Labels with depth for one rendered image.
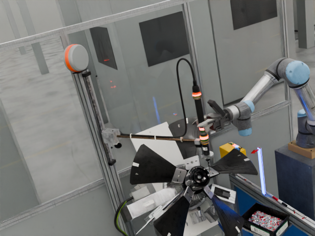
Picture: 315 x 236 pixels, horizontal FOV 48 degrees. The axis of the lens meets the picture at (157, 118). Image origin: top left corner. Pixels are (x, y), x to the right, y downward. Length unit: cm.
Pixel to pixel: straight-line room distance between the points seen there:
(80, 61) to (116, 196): 93
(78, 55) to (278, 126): 190
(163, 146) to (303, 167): 87
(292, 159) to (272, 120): 84
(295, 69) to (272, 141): 136
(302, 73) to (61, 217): 177
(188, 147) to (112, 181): 64
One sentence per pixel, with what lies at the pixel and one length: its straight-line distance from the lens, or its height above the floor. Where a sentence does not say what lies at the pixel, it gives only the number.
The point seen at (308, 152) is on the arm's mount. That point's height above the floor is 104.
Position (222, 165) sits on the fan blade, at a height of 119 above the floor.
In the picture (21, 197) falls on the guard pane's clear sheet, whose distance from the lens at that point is 248.
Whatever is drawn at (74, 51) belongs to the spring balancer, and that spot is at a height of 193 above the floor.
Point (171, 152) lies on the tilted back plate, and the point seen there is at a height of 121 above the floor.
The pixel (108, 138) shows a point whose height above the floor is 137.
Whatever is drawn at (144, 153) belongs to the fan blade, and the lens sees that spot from 188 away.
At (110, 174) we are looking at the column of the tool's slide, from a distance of 236.
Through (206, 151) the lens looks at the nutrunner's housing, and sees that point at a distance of 191.
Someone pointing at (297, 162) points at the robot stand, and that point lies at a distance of 240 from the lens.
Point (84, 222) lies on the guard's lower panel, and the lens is 265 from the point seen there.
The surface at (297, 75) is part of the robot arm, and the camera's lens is 202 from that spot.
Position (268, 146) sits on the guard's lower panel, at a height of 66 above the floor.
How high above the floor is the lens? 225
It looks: 22 degrees down
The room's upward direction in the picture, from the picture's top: 13 degrees counter-clockwise
